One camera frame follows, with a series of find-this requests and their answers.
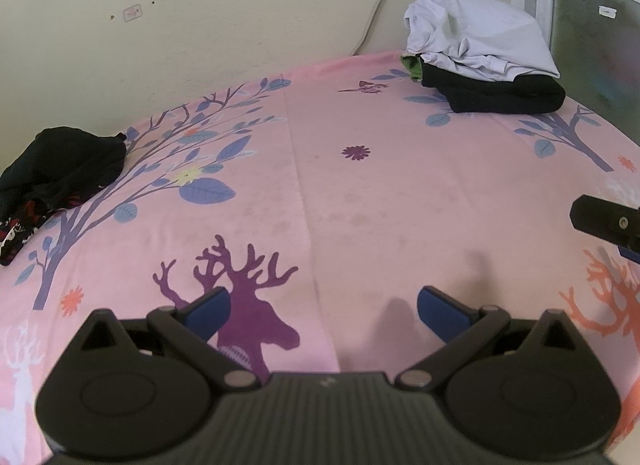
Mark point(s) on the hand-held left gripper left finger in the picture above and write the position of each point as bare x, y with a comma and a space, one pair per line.
210, 310

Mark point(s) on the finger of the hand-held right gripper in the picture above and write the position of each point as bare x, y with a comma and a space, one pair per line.
600, 217

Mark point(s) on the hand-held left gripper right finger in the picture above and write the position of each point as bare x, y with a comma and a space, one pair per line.
440, 315

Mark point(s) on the white t-shirt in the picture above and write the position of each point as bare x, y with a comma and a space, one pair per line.
475, 30

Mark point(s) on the pink printed bedsheet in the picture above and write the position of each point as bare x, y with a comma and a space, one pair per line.
380, 185

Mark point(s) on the black folded garment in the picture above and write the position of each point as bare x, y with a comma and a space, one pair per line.
500, 95

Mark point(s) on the red patterned dark garment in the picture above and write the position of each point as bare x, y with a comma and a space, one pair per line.
15, 240

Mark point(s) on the black crumpled garment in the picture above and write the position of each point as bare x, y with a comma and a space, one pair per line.
60, 160

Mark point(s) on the green cloth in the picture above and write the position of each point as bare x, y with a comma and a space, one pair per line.
412, 67

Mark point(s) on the window with grey frame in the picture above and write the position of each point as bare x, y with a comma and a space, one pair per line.
590, 45

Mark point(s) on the pink wall sticker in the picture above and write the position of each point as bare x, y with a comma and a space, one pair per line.
133, 12

